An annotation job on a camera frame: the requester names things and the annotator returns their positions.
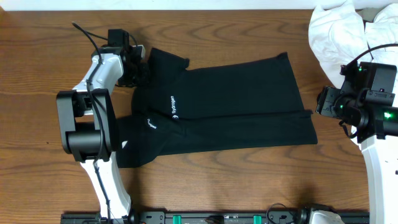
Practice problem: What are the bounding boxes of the black t-shirt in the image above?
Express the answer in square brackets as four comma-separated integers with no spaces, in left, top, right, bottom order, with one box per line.
[116,49,318,168]

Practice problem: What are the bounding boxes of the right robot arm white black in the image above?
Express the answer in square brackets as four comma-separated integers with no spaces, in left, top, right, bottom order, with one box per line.
[316,86,397,223]

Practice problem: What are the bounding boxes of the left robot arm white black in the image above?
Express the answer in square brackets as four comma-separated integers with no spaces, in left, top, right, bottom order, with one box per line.
[56,45,146,223]

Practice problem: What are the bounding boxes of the white clothes pile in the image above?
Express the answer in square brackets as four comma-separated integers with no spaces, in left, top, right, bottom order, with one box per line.
[308,1,397,88]

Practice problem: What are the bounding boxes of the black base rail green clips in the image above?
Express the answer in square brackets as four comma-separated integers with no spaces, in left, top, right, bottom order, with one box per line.
[60,203,370,224]

